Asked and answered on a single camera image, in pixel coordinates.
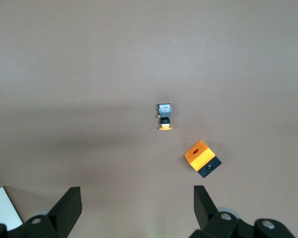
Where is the orange and black button box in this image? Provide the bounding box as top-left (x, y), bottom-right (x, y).
top-left (183, 139), bottom-right (223, 179)

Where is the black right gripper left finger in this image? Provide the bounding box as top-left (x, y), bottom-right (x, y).
top-left (23, 186), bottom-right (83, 238)

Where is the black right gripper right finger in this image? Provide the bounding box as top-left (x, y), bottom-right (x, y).
top-left (193, 185), bottom-right (254, 238)

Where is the white drawer cabinet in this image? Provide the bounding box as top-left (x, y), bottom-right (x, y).
top-left (0, 187), bottom-right (23, 231)

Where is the brown table cover mat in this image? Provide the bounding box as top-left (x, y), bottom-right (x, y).
top-left (0, 0), bottom-right (298, 238)

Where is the orange capped push button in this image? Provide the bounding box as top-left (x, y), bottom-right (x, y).
top-left (155, 103), bottom-right (174, 131)

